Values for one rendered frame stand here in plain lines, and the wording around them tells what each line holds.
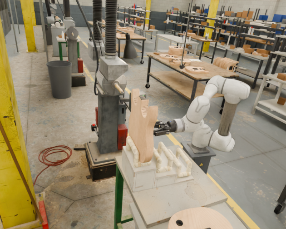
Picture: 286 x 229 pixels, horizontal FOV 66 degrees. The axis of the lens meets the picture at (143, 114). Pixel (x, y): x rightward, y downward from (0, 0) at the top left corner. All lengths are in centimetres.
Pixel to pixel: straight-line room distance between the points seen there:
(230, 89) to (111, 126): 142
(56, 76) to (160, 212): 391
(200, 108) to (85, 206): 177
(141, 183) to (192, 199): 34
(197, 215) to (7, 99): 146
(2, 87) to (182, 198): 141
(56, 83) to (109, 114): 254
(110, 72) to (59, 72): 299
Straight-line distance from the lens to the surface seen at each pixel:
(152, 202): 144
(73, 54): 563
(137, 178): 140
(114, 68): 186
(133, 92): 136
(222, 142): 218
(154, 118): 113
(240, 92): 184
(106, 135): 266
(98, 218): 253
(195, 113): 134
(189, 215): 135
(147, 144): 121
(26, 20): 921
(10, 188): 228
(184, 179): 161
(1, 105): 184
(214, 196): 158
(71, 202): 269
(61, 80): 486
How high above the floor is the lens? 201
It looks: 27 degrees down
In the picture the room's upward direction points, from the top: 6 degrees clockwise
